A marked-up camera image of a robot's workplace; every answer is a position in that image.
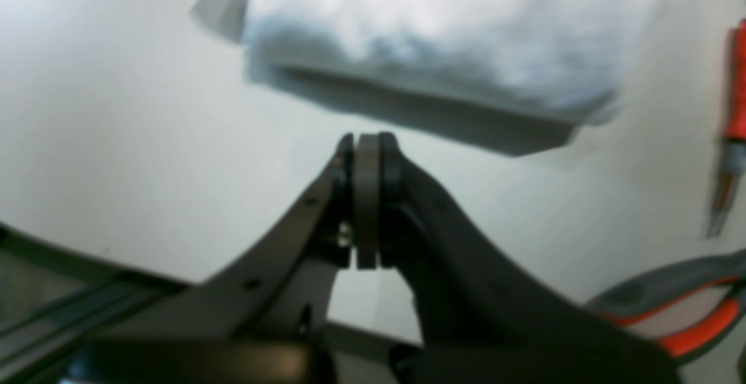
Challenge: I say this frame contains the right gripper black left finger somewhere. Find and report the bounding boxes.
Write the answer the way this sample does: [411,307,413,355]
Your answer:
[64,135,380,383]

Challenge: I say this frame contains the red grey pliers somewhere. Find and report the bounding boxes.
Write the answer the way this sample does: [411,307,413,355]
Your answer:
[586,249,745,364]

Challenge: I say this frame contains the white t-shirt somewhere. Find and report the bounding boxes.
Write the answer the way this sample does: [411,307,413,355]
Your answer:
[202,0,660,125]

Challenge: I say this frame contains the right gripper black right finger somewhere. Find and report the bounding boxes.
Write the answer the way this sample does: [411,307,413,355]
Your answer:
[379,133,681,383]

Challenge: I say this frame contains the red handled screwdriver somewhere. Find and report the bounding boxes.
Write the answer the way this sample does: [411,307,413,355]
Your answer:
[707,19,745,238]

